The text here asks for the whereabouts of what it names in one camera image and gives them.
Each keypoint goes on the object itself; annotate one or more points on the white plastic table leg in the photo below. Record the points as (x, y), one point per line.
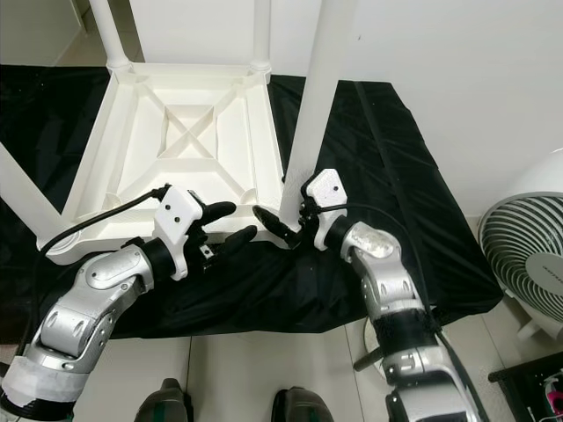
(261, 31)
(22, 207)
(321, 105)
(110, 31)

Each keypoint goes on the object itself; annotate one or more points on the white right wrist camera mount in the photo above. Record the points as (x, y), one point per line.
(325, 186)

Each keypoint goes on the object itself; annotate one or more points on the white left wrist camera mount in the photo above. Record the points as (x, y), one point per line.
(183, 215)

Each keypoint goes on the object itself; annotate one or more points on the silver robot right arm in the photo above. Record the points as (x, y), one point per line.
(391, 272)

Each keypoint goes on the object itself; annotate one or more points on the black table cloth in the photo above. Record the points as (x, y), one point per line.
(405, 220)

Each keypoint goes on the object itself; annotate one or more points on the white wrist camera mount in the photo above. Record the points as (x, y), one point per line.
(325, 186)
(183, 215)

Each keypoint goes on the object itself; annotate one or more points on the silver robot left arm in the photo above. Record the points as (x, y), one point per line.
(97, 303)

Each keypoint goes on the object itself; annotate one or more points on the white floor fan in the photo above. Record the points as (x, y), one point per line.
(523, 246)

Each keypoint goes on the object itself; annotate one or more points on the black floor stand base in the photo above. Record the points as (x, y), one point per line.
(528, 378)

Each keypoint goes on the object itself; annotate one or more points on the grey robot foot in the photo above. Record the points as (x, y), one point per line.
(167, 406)
(303, 409)

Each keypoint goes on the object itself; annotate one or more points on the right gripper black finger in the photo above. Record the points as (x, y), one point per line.
(274, 224)

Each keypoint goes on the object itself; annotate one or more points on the grey robot left foot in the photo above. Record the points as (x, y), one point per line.
(167, 406)

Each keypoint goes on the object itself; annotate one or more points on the grey robot right foot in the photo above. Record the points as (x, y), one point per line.
(303, 409)

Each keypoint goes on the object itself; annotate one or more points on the white plastic children table top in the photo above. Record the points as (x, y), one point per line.
(123, 167)

